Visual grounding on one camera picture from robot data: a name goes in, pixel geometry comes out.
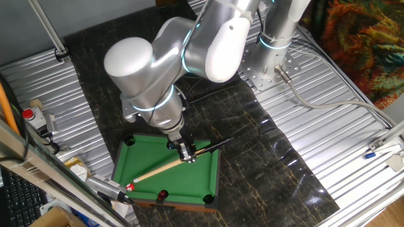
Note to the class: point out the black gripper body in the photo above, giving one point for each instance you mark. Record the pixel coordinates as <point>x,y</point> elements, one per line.
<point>180,138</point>

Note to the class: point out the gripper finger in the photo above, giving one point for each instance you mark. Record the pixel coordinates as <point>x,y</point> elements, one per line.
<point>190,155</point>
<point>180,150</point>

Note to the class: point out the wooden pool cue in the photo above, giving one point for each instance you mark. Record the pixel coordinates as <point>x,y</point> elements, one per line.
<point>158,170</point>

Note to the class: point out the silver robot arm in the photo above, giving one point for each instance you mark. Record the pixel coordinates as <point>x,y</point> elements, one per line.
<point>132,63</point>

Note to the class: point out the green mini pool table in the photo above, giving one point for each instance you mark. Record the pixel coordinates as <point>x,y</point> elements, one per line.
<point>142,164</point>

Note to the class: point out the dark red pool ball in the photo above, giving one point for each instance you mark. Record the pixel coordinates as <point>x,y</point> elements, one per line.
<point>162,194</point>

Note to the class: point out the red and white pool ball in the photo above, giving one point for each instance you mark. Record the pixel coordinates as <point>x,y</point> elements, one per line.
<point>129,187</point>

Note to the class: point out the black marble pattern mat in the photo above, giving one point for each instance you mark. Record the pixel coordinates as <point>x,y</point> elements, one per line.
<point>252,157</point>

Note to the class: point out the yellow and white crumpled bag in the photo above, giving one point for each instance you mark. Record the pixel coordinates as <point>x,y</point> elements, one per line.
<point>77,170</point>

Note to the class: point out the blue tissue pack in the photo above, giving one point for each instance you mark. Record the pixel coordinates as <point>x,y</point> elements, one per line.
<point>83,220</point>

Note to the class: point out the brown cardboard box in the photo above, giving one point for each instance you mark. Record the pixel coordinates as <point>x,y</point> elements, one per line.
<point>57,219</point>

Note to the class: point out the black pole clamp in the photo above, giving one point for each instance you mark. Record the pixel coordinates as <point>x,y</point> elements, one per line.
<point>61,55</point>

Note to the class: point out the small beige block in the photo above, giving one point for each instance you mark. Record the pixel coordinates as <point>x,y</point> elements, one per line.
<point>36,103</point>

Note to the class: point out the red button control box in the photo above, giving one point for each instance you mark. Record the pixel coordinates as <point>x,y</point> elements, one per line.
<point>33,116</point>

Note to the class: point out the black keyboard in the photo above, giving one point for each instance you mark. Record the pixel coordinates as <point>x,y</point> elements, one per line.
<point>22,201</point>

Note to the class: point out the aluminium pole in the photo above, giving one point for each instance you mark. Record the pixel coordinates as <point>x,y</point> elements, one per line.
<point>47,28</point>

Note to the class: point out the white pen blue cap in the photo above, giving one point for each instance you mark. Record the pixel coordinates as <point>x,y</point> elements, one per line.
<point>370,155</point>

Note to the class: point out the colourful patterned cloth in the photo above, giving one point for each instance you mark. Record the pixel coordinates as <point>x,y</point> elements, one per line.
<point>356,47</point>

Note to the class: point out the white tag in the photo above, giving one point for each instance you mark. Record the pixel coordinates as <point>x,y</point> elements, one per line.
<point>396,162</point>

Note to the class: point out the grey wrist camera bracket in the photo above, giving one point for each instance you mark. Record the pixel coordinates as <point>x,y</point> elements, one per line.
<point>127,112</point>

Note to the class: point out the silver depth camera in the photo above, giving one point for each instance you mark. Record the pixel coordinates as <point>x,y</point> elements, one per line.
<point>104,186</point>

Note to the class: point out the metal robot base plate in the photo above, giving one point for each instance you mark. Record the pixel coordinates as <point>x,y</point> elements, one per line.
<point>252,72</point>

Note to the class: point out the silver mounting bracket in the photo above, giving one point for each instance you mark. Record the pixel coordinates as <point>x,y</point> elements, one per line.
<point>64,147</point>

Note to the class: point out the metal frame bar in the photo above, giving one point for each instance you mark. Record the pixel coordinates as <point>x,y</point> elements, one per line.
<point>47,176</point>

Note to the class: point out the aluminium rail with bracket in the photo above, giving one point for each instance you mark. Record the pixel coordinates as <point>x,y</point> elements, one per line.
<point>388,135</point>

